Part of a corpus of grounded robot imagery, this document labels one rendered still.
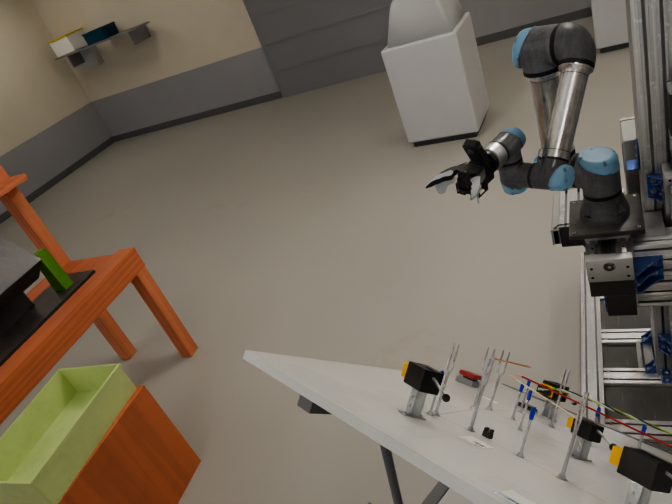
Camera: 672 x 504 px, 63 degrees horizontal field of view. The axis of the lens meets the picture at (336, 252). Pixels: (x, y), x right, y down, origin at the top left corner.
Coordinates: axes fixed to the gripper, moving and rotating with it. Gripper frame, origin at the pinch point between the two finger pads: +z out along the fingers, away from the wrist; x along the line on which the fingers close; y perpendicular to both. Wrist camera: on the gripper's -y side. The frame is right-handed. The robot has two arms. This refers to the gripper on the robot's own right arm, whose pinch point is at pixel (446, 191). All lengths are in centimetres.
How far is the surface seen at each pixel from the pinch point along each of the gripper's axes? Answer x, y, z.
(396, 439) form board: -43, -12, 71
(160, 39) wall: 892, 127, -361
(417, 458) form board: -47, -12, 71
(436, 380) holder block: -38, -5, 55
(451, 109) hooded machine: 236, 157, -309
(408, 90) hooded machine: 274, 134, -294
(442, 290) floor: 106, 174, -107
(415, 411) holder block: -35, 0, 60
